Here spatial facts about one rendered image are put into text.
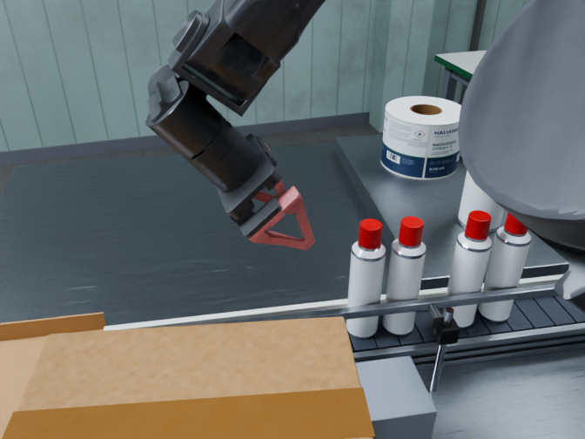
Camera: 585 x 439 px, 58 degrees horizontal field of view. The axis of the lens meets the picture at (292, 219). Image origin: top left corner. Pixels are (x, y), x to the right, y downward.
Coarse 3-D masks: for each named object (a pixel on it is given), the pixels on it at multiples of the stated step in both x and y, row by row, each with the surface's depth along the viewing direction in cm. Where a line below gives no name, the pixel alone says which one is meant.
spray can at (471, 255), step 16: (480, 224) 78; (464, 240) 80; (480, 240) 79; (464, 256) 81; (480, 256) 80; (464, 272) 82; (480, 272) 81; (448, 288) 86; (464, 288) 83; (480, 288) 84; (464, 320) 86
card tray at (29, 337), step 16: (32, 320) 91; (48, 320) 91; (64, 320) 92; (80, 320) 92; (96, 320) 93; (0, 336) 91; (16, 336) 92; (32, 336) 92; (0, 352) 90; (16, 352) 90; (32, 352) 90; (0, 368) 86; (16, 368) 86; (32, 368) 86; (0, 384) 84; (16, 384) 84; (0, 400) 81; (16, 400) 81; (0, 416) 79; (0, 432) 76
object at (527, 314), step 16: (528, 304) 93; (544, 304) 93; (560, 304) 93; (416, 320) 89; (432, 320) 89; (480, 320) 89; (512, 320) 89; (528, 320) 90; (544, 320) 89; (560, 320) 89; (576, 320) 89; (384, 336) 86; (416, 336) 86; (432, 336) 86; (464, 336) 86
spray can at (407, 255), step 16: (400, 224) 78; (416, 224) 77; (400, 240) 78; (416, 240) 77; (400, 256) 78; (416, 256) 78; (400, 272) 80; (416, 272) 79; (400, 288) 81; (416, 288) 81; (384, 320) 87; (400, 320) 84; (400, 336) 86
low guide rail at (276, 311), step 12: (552, 276) 94; (444, 288) 91; (384, 300) 89; (240, 312) 86; (252, 312) 86; (264, 312) 86; (276, 312) 86; (288, 312) 87; (300, 312) 87; (132, 324) 84; (144, 324) 84; (156, 324) 84; (168, 324) 84; (180, 324) 84; (192, 324) 85
